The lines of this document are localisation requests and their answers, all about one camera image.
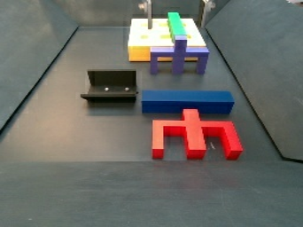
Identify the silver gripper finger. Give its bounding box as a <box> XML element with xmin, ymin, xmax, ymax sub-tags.
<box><xmin>202</xmin><ymin>0</ymin><xmax>215</xmax><ymax>27</ymax></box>
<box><xmin>139</xmin><ymin>0</ymin><xmax>152</xmax><ymax>29</ymax></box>

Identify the blue rectangular block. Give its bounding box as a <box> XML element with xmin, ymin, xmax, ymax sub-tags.
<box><xmin>141</xmin><ymin>90</ymin><xmax>235</xmax><ymax>114</ymax></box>

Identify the yellow white peg board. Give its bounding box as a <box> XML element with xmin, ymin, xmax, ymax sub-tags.
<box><xmin>128</xmin><ymin>19</ymin><xmax>206</xmax><ymax>62</ymax></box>

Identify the green rectangular block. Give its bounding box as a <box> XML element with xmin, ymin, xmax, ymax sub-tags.
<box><xmin>168</xmin><ymin>12</ymin><xmax>187</xmax><ymax>42</ymax></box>

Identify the purple fork-shaped block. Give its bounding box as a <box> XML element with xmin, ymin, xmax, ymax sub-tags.
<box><xmin>151</xmin><ymin>35</ymin><xmax>210</xmax><ymax>74</ymax></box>

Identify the red fork-shaped block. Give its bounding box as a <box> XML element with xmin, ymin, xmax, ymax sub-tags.
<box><xmin>151</xmin><ymin>109</ymin><xmax>243</xmax><ymax>160</ymax></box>

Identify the black angle bracket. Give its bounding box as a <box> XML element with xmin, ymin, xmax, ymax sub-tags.
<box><xmin>80</xmin><ymin>69</ymin><xmax>137</xmax><ymax>101</ymax></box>

